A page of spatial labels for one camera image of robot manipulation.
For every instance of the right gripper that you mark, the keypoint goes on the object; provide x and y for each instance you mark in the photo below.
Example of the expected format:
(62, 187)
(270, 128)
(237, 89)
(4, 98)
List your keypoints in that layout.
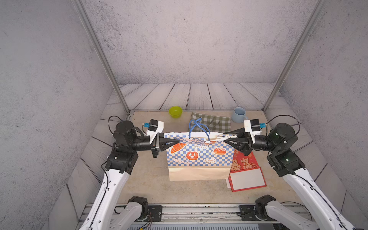
(246, 145)

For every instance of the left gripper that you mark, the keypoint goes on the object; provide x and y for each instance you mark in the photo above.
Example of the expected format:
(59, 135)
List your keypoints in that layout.
(159, 144)

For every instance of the red paper gift bag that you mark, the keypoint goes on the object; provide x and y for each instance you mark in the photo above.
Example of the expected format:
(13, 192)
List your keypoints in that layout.
(245, 174)

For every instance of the blue checkered paper bag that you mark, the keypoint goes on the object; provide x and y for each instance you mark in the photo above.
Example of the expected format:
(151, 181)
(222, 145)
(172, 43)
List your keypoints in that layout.
(201, 154)

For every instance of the white Happy Every Day bag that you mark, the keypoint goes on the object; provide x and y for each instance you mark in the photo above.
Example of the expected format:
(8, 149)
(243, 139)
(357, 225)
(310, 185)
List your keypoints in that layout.
(228, 183)

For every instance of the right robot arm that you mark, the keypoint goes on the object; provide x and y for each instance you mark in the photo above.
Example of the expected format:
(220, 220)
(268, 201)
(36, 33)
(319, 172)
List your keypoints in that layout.
(292, 170)

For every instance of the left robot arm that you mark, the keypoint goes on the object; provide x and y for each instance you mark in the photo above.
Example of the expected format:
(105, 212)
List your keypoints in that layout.
(117, 170)

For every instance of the light blue mug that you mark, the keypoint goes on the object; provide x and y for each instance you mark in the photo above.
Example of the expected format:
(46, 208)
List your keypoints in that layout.
(239, 115)

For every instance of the green plastic bowl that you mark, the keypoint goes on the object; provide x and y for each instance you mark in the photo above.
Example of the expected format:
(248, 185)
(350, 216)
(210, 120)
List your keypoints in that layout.
(175, 111)

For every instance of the green checkered cloth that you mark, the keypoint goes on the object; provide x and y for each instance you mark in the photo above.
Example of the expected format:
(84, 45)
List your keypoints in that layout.
(211, 122)

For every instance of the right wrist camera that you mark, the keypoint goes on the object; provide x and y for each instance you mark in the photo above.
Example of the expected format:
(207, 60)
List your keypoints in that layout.
(253, 127)

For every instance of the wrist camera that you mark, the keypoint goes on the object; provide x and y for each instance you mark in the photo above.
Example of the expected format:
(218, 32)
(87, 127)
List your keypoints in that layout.
(253, 127)
(153, 128)

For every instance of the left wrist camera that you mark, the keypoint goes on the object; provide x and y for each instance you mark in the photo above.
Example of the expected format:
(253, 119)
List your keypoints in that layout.
(153, 128)

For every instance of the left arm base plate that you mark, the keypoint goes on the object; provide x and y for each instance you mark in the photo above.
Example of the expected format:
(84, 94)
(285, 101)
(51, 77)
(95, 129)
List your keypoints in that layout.
(153, 213)

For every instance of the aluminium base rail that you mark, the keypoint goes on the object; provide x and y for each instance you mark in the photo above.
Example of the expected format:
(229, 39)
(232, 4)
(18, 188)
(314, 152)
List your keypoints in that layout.
(201, 214)

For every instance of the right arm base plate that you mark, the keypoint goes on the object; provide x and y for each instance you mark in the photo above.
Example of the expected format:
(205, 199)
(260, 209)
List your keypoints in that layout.
(247, 213)

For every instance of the right frame post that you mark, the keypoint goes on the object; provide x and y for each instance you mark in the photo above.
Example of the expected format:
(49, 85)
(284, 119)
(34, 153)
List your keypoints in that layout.
(313, 19)

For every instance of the frame post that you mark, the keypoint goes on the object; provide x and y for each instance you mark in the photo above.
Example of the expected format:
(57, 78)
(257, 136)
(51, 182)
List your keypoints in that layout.
(313, 19)
(78, 4)

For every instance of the left frame post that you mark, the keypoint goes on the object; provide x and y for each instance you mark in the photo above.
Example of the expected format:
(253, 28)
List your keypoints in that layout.
(78, 4)

